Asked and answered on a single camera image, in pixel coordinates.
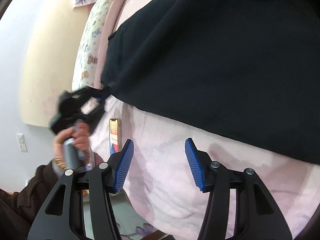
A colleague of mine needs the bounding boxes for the black pants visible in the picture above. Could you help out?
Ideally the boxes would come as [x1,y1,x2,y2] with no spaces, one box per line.
[101,0,319,164]

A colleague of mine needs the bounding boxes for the dark brown sleeve forearm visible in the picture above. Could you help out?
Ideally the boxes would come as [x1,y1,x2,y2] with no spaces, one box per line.
[1,161,64,239]

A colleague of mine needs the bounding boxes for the person left hand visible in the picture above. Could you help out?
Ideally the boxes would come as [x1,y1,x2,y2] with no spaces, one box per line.
[53,122,90,167]

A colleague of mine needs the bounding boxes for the floral pillow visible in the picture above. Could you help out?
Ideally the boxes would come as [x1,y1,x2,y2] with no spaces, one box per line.
[72,0,114,91]

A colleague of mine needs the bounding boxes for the smartphone on bed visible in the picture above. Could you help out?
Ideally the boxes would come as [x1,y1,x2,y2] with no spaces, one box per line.
[109,118,121,155]

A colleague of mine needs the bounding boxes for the beige headboard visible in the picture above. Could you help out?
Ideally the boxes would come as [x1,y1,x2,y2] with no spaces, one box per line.
[20,0,88,127]

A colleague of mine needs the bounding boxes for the wall light switch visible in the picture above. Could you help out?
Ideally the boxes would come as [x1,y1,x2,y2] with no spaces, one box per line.
[16,133,28,152]

